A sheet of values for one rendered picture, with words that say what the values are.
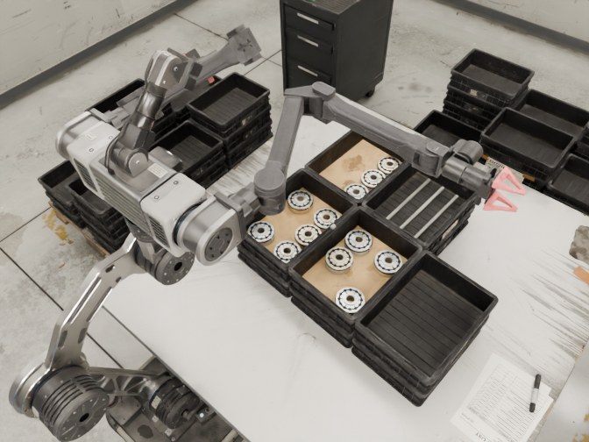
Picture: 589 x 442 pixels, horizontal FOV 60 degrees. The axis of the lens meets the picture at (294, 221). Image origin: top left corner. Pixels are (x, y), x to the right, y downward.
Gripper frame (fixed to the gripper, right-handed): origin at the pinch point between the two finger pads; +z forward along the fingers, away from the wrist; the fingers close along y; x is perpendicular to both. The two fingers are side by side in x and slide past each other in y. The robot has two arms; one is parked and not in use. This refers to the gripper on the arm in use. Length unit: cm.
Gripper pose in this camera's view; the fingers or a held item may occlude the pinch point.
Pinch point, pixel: (518, 200)
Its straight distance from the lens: 138.3
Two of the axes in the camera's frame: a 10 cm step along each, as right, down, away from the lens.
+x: -6.4, 6.0, -4.8
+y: 0.2, 6.3, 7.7
